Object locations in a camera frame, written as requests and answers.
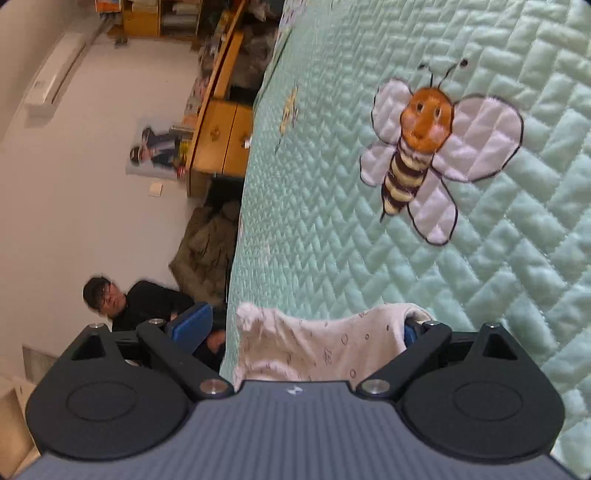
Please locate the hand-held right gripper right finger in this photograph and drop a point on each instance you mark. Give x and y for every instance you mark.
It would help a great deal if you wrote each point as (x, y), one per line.
(410, 333)

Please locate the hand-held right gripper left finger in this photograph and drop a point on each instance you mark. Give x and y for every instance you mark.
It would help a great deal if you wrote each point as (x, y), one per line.
(189, 323)

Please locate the cream printed pants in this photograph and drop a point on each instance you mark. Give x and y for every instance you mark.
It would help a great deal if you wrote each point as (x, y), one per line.
(318, 346)

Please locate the olive green jacket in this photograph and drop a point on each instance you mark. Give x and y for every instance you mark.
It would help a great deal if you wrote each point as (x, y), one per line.
(207, 254)

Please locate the green quilted bee bedspread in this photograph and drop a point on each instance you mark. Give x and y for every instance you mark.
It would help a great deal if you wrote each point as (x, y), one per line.
(415, 184)

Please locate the wooden desk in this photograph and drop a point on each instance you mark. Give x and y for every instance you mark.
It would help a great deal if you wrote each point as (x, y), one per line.
(221, 134)

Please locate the white plastic bag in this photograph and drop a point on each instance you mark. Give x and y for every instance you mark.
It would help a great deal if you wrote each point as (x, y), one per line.
(256, 55)

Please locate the white air conditioner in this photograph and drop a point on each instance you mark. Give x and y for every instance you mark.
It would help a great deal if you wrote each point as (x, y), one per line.
(60, 69)

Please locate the wooden bookshelf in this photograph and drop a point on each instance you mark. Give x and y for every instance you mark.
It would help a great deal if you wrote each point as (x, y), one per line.
(147, 16)

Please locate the white light switch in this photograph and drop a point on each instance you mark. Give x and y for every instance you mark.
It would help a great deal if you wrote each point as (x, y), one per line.
(155, 189)

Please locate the wall poster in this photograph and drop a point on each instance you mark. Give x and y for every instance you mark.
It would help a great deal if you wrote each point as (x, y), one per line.
(154, 152)

